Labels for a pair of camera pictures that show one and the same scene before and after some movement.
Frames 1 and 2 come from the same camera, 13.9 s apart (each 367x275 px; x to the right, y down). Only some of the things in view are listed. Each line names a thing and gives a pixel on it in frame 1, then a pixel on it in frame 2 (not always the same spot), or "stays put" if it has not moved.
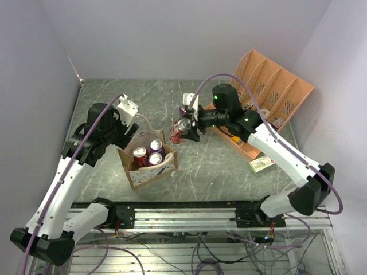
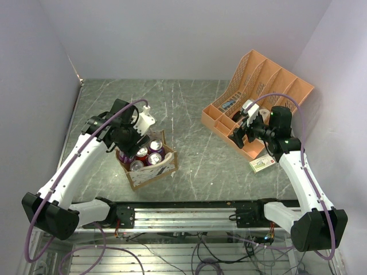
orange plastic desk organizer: (265, 87) stays put
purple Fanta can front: (155, 158) stays put
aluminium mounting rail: (206, 216) stays put
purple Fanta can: (156, 145) stays put
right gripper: (192, 134) -> (238, 133)
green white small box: (261, 162) stays put
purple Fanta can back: (182, 112) -> (125, 159)
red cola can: (180, 125) -> (136, 165)
